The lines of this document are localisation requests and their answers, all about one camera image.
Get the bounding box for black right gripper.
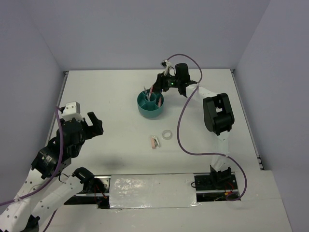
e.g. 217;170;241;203
149;71;181;94

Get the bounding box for pink gel pen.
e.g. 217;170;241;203
148;85;154;102

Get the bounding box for pink highlighter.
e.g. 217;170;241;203
158;97;162;108

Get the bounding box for clear tape roll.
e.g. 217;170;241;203
162;130;172;140

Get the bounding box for pink mini stapler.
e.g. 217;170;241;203
150;135;160;149

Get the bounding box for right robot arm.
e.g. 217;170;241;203
153;60;235;189

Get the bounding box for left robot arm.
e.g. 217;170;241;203
0;112;106;232

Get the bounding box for teal round desk organizer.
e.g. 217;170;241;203
137;91;164;118

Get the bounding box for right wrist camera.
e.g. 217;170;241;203
160;59;174;76

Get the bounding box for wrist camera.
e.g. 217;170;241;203
62;101;83;122
160;59;174;76

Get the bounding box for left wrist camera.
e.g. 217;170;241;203
62;101;83;122

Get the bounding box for left aluminium table rail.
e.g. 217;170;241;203
43;70;69;147

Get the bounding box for aluminium table rail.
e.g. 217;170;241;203
230;69;265;171
43;70;69;147

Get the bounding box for right aluminium table rail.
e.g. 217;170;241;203
230;69;265;171

